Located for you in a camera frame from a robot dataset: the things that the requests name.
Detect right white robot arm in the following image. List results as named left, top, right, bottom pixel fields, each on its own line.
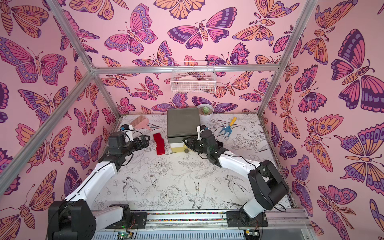
left=183, top=137, right=289, bottom=227

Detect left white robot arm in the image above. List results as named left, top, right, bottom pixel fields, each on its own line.
left=46, top=132, right=151, bottom=240

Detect blue yellow garden fork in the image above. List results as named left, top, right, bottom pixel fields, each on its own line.
left=220, top=117, right=237, bottom=137

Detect green drawer cabinet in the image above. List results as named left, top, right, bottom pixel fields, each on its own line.
left=167, top=108, right=201, bottom=153

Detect potted cactus white pot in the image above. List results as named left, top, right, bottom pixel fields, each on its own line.
left=197, top=104, right=214, bottom=125

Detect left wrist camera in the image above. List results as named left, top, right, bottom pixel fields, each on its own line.
left=121, top=124, right=134, bottom=143

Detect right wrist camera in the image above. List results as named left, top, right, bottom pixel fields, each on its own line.
left=197, top=125, right=207, bottom=141

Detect aluminium frame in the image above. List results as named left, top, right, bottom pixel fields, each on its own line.
left=1, top=1, right=305, bottom=206

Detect red brooch box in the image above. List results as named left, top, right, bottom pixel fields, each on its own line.
left=155, top=138, right=165, bottom=151
left=153, top=133, right=164, bottom=144
left=156, top=146, right=166, bottom=156

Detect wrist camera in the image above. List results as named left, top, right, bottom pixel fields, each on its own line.
left=121, top=124, right=134, bottom=143
left=197, top=125, right=207, bottom=141

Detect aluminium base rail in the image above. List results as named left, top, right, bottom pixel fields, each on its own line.
left=59, top=208, right=313, bottom=240

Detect white wire basket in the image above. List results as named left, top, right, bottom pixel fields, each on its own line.
left=169, top=61, right=217, bottom=94

